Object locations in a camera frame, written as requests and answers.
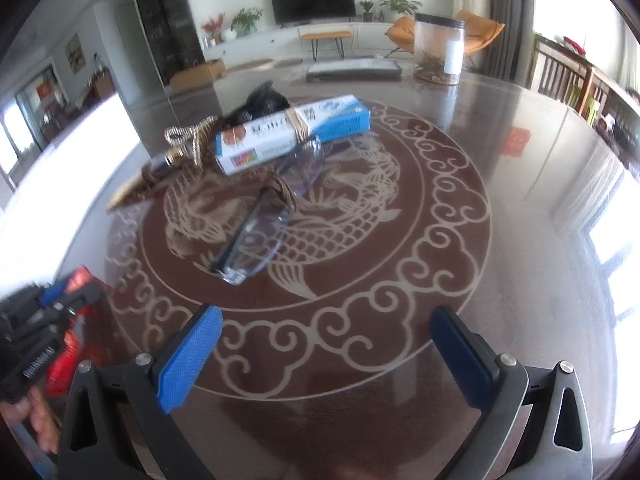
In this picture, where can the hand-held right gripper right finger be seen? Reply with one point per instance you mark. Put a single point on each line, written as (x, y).
(460, 355)

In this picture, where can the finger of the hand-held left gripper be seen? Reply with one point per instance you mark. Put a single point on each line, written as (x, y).
(55, 294)

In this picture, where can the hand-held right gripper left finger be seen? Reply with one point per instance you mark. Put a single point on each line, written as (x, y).
(190, 355)

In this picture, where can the red packet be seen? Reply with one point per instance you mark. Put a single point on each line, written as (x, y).
(62, 365)

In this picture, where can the clear glasses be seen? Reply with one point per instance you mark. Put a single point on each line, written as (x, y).
(260, 240)

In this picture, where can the blue white toothpaste box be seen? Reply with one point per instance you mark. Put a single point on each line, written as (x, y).
(300, 130)

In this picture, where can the person's left hand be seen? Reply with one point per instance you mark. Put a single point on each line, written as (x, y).
(37, 420)

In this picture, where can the wooden side cabinet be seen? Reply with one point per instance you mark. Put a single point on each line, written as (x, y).
(99, 87)

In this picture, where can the cardboard box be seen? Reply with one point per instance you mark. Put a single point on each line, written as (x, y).
(197, 74)

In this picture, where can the wooden sideboard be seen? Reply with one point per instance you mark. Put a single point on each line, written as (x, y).
(620, 115)

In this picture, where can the dark display cabinet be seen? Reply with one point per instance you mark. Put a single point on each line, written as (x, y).
(162, 20)

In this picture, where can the wooden dining chair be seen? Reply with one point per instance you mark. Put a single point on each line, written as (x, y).
(562, 75)

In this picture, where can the clear jar with black lid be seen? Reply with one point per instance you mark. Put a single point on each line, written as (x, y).
(439, 47)

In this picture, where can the red flowers in vase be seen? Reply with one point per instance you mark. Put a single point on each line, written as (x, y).
(212, 27)

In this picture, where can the round white vase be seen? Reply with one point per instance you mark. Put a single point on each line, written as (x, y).
(228, 35)

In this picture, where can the white television console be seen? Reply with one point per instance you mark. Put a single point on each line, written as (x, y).
(260, 42)

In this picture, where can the orange lounge chair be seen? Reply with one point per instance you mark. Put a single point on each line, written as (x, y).
(475, 32)

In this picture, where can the green potted plant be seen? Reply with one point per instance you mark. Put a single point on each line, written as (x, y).
(246, 19)

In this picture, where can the grey curtain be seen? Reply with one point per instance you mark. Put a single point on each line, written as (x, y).
(510, 15)

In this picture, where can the wooden bench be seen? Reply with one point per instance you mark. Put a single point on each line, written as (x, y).
(325, 35)

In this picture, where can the large leafy potted plant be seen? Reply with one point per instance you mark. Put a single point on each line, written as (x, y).
(400, 2)

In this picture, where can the small potted plant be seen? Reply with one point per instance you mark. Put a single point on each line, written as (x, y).
(366, 9)

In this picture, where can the black television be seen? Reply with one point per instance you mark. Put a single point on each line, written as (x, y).
(312, 2)

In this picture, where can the framed wall painting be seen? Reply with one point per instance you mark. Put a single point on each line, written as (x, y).
(74, 52)

